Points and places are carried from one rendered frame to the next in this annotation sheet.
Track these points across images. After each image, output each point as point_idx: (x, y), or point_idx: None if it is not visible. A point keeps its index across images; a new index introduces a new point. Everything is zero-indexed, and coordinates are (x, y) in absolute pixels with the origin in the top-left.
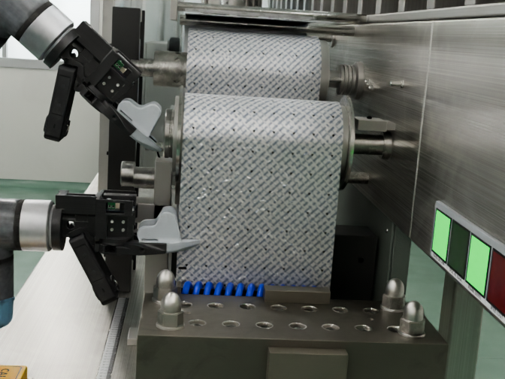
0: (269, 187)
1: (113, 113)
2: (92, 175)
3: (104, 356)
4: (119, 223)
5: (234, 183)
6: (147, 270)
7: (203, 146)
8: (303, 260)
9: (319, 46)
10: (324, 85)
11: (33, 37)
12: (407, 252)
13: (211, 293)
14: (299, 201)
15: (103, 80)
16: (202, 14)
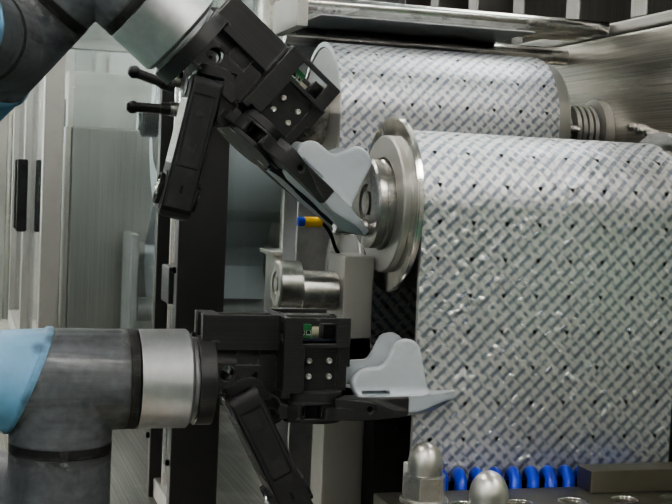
0: (567, 289)
1: (300, 161)
2: None
3: None
4: (321, 364)
5: (509, 283)
6: (327, 463)
7: (457, 217)
8: (624, 419)
9: (549, 71)
10: (563, 134)
11: (153, 22)
12: None
13: None
14: (616, 311)
15: (272, 104)
16: (347, 18)
